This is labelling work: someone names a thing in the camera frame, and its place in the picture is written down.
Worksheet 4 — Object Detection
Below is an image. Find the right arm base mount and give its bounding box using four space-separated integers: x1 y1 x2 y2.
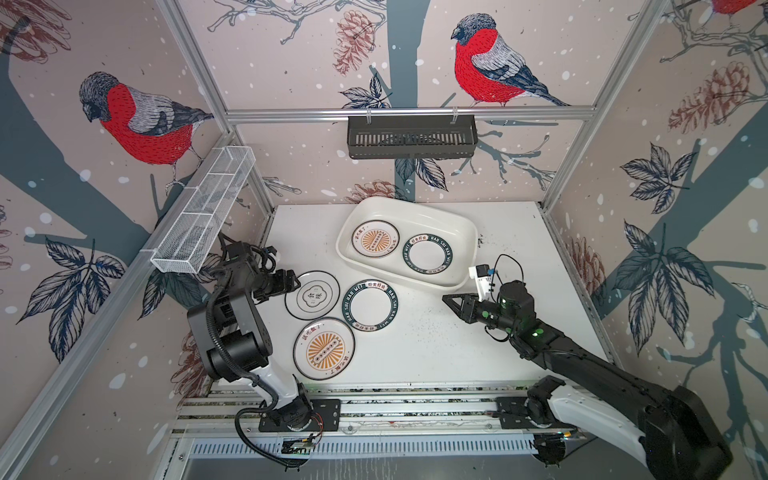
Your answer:
494 396 576 431

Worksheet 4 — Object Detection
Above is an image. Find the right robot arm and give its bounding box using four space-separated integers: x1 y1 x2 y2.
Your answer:
442 281 733 479

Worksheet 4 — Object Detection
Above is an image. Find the orange sunburst plate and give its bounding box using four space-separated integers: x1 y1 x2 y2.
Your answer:
293 317 356 381
351 220 400 258

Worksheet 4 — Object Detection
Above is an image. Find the green rim plate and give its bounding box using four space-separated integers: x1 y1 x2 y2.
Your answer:
341 279 399 332
402 233 453 275

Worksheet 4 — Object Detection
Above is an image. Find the white black line plate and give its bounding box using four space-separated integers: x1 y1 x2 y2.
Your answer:
285 270 341 321

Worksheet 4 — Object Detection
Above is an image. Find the white plastic bin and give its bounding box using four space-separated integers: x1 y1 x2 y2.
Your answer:
336 197 478 293

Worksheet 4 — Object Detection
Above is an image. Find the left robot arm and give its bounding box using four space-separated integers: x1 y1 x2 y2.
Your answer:
187 234 314 430

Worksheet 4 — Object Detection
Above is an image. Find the black hanging wire basket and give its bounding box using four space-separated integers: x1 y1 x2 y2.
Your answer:
347 115 478 160

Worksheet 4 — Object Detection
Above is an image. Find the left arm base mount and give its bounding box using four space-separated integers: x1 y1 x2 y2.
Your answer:
258 398 341 433

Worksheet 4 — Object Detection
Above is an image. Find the white mesh wall shelf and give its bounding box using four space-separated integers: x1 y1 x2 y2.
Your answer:
151 146 255 274

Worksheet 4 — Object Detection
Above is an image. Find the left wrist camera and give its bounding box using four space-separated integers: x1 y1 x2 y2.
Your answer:
223 241 277 273

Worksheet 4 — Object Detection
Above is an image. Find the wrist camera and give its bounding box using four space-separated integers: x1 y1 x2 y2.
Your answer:
469 264 496 301
223 241 277 273

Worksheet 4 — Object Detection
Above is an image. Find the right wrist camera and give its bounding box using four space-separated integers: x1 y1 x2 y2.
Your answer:
469 264 496 301

